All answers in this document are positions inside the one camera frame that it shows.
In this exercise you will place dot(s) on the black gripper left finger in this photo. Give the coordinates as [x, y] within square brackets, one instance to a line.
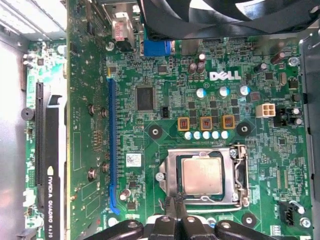
[162, 230]

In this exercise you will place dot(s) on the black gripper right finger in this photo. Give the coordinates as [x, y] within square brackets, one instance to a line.
[192, 230]

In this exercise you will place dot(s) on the silver square CPU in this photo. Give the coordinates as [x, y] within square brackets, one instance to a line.
[202, 176]

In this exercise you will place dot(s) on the CPU socket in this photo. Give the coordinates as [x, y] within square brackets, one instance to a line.
[179, 170]

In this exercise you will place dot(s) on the white barcode sticker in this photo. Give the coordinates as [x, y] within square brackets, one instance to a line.
[134, 160]

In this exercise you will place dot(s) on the small silver capacitor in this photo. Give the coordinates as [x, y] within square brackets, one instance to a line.
[224, 134]
[206, 135]
[197, 135]
[188, 135]
[215, 135]

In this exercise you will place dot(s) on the black pin connector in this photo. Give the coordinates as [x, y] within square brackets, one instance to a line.
[287, 213]

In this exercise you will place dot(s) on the blue expansion slot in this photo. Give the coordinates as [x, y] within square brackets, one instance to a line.
[112, 137]

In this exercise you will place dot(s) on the orange framed inductor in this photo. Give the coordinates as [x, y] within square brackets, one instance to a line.
[184, 124]
[228, 122]
[206, 123]

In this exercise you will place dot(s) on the green Dell motherboard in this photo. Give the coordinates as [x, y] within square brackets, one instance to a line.
[275, 155]

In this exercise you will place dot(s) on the black NVIDIA graphics card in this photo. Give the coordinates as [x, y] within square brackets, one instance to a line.
[82, 125]

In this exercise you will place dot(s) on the black square chip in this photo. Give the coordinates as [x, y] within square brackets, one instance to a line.
[145, 98]

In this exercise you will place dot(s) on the large silver capacitor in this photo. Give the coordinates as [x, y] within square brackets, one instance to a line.
[201, 93]
[223, 92]
[243, 90]

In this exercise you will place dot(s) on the white power connector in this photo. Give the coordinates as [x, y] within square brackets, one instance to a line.
[265, 110]

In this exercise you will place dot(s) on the black fan header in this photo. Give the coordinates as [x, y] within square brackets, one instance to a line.
[280, 116]

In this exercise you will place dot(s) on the black expansion slot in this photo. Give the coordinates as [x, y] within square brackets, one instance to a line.
[39, 130]

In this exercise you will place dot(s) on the black PC case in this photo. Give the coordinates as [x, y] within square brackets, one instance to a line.
[11, 150]

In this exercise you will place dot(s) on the round black buzzer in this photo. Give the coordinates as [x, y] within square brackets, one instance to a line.
[27, 114]

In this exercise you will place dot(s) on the blue port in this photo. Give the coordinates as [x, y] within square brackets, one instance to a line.
[156, 48]

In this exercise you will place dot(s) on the silver port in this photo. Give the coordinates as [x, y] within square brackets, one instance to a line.
[122, 32]

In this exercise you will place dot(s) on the black case fan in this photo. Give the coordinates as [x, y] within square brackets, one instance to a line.
[225, 28]

